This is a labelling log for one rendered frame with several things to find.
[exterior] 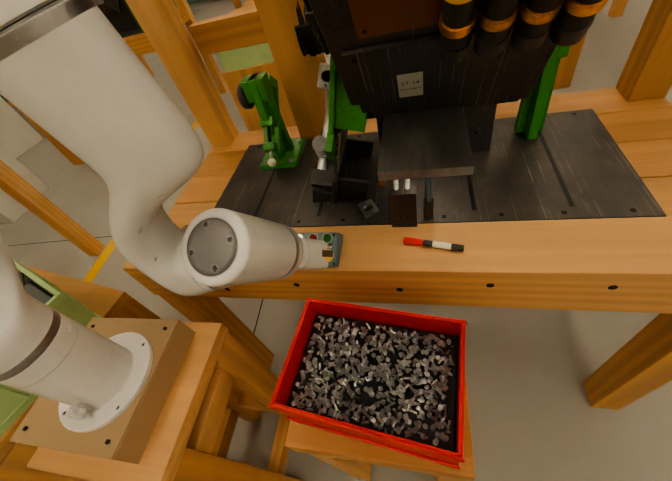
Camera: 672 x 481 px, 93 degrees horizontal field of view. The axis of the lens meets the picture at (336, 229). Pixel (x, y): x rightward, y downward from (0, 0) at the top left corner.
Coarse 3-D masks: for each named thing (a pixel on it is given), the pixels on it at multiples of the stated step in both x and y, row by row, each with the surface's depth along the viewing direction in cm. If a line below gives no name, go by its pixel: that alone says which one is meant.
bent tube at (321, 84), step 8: (320, 64) 71; (328, 64) 71; (320, 72) 71; (328, 72) 73; (320, 80) 72; (328, 80) 78; (320, 88) 72; (328, 88) 72; (328, 96) 80; (328, 104) 83; (328, 112) 84; (328, 120) 85; (320, 160) 85; (328, 160) 86; (320, 168) 85
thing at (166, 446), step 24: (216, 336) 74; (192, 360) 71; (216, 360) 74; (192, 384) 68; (168, 408) 65; (192, 408) 65; (168, 432) 62; (48, 456) 64; (72, 456) 63; (144, 456) 60; (168, 456) 59; (96, 480) 59; (120, 480) 58; (144, 480) 58; (168, 480) 59
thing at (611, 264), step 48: (384, 240) 76; (432, 240) 72; (480, 240) 70; (528, 240) 67; (576, 240) 65; (624, 240) 62; (240, 288) 87; (288, 288) 83; (336, 288) 79; (384, 288) 75; (432, 288) 72; (480, 288) 69; (528, 288) 66; (576, 288) 64; (624, 288) 61
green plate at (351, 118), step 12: (336, 72) 63; (336, 84) 65; (336, 96) 67; (336, 108) 69; (348, 108) 68; (360, 108) 68; (336, 120) 71; (348, 120) 70; (360, 120) 70; (336, 132) 78
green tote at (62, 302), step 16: (32, 272) 96; (48, 288) 81; (48, 304) 78; (64, 304) 81; (80, 304) 88; (80, 320) 85; (0, 384) 73; (0, 400) 74; (16, 400) 77; (32, 400) 80; (0, 416) 75; (16, 416) 78; (0, 432) 76
